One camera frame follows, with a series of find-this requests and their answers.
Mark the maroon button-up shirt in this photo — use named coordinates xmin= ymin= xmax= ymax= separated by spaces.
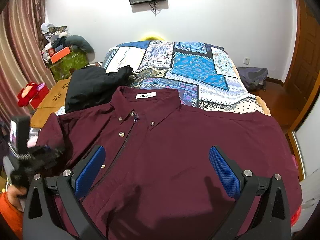
xmin=37 ymin=86 xmax=302 ymax=239

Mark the orange sleeve forearm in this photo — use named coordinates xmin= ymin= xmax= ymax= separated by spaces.
xmin=0 ymin=193 xmax=23 ymax=239

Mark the person's left hand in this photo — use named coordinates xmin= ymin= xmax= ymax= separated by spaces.
xmin=7 ymin=185 xmax=27 ymax=212

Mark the wooden folding table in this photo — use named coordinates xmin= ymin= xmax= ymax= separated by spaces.
xmin=30 ymin=78 xmax=71 ymax=128

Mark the black jacket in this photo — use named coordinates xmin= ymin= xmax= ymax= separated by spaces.
xmin=65 ymin=66 xmax=133 ymax=113

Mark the green patterned storage bag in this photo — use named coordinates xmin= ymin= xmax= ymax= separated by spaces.
xmin=47 ymin=50 xmax=88 ymax=82

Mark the grey backpack on floor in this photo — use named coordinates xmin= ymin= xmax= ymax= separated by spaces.
xmin=237 ymin=67 xmax=268 ymax=92

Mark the blue patchwork bed quilt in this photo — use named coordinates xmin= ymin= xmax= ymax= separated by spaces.
xmin=99 ymin=40 xmax=269 ymax=115

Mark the orange box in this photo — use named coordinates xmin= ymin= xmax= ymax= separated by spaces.
xmin=48 ymin=47 xmax=71 ymax=64

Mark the wooden door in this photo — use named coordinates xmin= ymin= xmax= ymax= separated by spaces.
xmin=284 ymin=0 xmax=319 ymax=131

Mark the grey pillow on pile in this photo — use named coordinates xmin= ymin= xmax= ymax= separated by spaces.
xmin=64 ymin=35 xmax=94 ymax=54

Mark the striped pink curtain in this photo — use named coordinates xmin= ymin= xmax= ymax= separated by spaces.
xmin=1 ymin=0 xmax=56 ymax=124

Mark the white wall socket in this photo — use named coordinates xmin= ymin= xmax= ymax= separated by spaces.
xmin=243 ymin=57 xmax=250 ymax=65

